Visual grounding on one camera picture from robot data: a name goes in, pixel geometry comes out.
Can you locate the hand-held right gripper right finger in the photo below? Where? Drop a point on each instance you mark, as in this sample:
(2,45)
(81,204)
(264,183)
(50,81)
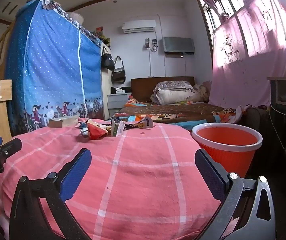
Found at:
(209,172)

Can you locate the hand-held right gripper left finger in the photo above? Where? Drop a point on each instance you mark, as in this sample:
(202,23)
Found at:
(76,175)

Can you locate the red bin with white rim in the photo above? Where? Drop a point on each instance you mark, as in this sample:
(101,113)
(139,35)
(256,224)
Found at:
(228,155)

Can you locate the dark blue wrapper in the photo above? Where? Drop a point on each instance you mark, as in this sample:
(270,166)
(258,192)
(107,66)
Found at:
(141,124)

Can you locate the blue and white wrapper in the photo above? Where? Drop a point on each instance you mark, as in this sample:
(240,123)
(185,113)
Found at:
(82,128)

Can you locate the red snack wrapper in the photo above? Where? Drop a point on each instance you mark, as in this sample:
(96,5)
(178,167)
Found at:
(95,131)

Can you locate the wooden block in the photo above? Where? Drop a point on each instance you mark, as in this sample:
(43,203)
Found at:
(61,122)

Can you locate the pink plaid cloth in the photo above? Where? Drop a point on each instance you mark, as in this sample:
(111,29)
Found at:
(138,175)

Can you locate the dark brown seat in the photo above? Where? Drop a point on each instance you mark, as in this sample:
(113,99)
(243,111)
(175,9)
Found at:
(258,120)

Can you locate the bed with colourful blanket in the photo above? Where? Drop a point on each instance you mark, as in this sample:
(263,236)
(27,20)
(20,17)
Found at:
(173,110)

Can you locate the cream pillow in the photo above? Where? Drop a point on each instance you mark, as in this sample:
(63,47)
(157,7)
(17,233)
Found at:
(175,97)

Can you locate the white nightstand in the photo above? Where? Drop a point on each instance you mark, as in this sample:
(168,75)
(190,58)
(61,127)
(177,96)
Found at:
(116,101)

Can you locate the white tall cabinet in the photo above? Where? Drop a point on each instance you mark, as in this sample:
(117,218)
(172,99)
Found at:
(105,92)

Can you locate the blue dotted fabric wardrobe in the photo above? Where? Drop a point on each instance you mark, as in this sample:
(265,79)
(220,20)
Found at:
(52,67)

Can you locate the floral pillow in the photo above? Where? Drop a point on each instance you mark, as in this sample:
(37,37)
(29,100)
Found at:
(174,85)

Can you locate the wooden headboard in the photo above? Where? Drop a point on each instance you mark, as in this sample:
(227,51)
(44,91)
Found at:
(143,87)

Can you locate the dark brown handbag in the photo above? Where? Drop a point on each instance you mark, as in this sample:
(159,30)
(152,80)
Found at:
(118,75)

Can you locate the black handbag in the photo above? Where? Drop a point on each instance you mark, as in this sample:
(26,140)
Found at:
(107,61)

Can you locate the pink curtain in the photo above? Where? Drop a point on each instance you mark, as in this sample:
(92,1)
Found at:
(253,62)

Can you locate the white air conditioner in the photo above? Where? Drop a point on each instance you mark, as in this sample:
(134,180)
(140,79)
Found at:
(139,25)

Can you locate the barred window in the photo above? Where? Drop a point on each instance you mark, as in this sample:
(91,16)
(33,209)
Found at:
(220,2)

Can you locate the wall television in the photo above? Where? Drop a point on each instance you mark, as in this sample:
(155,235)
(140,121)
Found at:
(178,45)

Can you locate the wall phone holder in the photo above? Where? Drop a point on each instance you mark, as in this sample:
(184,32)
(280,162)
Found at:
(151,45)

